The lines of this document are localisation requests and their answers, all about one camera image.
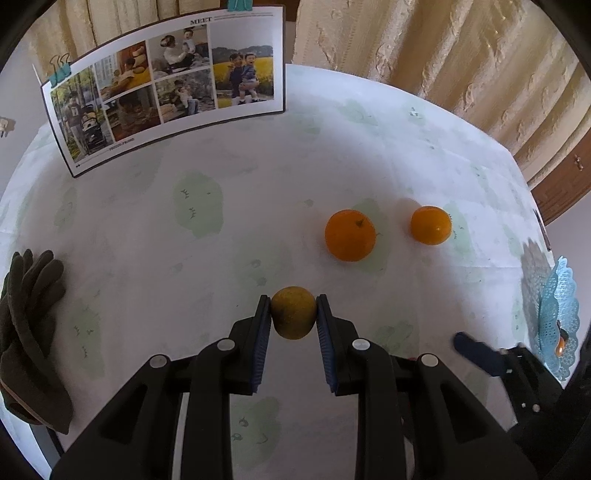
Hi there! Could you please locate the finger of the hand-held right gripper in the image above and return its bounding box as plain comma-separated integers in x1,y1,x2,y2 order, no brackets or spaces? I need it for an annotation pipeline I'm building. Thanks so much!
454,331,563,424

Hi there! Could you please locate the brown wooden cabinet door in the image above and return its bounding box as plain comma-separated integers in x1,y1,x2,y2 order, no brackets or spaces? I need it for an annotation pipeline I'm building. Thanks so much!
531,143,591,227

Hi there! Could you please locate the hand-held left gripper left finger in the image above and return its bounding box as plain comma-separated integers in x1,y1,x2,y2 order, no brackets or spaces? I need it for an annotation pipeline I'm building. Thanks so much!
50,295,273,480

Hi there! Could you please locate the dark green glove pair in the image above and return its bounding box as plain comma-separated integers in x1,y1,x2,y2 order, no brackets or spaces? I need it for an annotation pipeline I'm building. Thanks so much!
0,249,75,435

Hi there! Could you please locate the small olive green round fruit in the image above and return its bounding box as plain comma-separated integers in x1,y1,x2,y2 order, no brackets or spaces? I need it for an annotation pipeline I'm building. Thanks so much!
270,286,319,341

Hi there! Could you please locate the light blue plastic basket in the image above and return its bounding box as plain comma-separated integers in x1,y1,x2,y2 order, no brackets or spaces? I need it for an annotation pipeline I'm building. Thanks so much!
538,256,580,381

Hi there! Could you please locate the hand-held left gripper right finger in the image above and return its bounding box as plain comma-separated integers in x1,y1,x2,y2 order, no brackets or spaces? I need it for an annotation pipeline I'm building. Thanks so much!
315,294,539,480

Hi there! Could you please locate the beige lace curtain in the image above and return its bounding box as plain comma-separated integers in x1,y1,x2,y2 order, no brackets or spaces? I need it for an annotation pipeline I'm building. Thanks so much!
28,0,232,79
293,0,583,185

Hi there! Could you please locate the small orange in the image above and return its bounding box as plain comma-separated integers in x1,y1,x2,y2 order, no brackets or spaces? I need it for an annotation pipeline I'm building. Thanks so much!
324,209,376,263
410,206,452,245

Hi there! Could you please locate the photo collage poster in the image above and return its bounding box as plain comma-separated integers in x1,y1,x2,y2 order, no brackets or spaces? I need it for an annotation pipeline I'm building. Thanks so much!
41,6,286,178

